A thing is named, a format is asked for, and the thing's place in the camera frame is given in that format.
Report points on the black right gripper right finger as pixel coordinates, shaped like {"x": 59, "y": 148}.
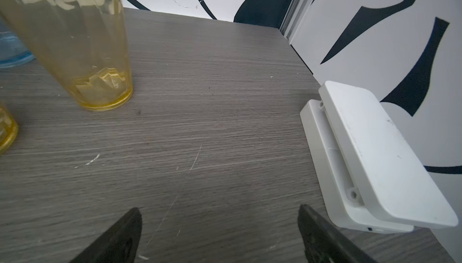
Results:
{"x": 323, "y": 243}

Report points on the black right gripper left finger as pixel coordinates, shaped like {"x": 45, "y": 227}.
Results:
{"x": 118, "y": 244}

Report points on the short yellow plastic cup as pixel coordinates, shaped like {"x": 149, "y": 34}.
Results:
{"x": 9, "y": 129}

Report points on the tall blue plastic cup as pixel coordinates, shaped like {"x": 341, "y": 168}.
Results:
{"x": 13, "y": 51}

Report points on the tall yellow plastic cup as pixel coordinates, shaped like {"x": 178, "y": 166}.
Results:
{"x": 83, "y": 44}

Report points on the white wall box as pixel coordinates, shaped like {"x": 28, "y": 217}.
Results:
{"x": 370, "y": 178}

